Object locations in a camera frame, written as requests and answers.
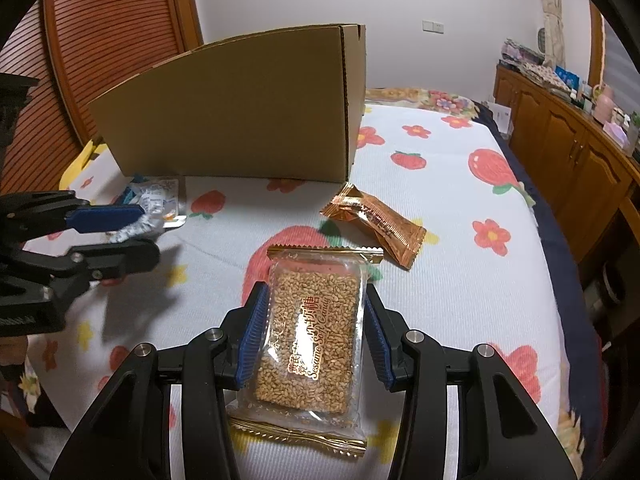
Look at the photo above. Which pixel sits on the sesame candy packet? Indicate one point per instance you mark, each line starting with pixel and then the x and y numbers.
pixel 310 330

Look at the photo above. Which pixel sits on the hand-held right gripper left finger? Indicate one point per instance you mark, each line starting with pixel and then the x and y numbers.
pixel 252 340

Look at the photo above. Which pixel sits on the pink tissue box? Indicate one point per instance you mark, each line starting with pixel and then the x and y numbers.
pixel 617 134

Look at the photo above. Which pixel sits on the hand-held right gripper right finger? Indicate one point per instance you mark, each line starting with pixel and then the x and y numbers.
pixel 377 345

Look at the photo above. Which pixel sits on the strawberry print tablecloth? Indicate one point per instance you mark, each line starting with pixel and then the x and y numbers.
pixel 450 285

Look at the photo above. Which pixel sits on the brown cardboard box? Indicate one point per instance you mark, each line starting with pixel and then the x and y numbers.
pixel 240 110

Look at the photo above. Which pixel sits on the blue snack packet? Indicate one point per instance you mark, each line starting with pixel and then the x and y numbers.
pixel 129 195

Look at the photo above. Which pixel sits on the floral bed sheet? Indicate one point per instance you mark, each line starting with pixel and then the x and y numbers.
pixel 440 100

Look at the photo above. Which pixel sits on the orange-brown snack packet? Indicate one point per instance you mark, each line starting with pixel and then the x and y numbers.
pixel 375 222

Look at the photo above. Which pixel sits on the white wall socket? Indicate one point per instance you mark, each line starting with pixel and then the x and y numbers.
pixel 433 26

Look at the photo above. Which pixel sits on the silver snack packet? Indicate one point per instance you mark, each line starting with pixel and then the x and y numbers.
pixel 137 228

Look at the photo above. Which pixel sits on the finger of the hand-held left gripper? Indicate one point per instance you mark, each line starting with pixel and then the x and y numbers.
pixel 120 257
pixel 105 217

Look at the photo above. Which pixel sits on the dark blue blanket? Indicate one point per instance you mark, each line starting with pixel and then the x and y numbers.
pixel 555 260

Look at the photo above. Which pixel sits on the window blind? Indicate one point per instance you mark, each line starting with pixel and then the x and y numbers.
pixel 622 70

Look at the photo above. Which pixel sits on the beige curtain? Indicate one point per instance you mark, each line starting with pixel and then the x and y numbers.
pixel 550 10

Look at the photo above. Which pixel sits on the small desk fan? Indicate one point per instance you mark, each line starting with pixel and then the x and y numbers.
pixel 541 41

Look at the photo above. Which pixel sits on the folded patterned cloth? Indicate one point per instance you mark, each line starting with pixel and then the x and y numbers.
pixel 537 74

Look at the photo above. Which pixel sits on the blue box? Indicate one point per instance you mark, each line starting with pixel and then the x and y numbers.
pixel 567 78

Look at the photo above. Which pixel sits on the wooden cabinet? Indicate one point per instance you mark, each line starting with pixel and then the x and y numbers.
pixel 560 135

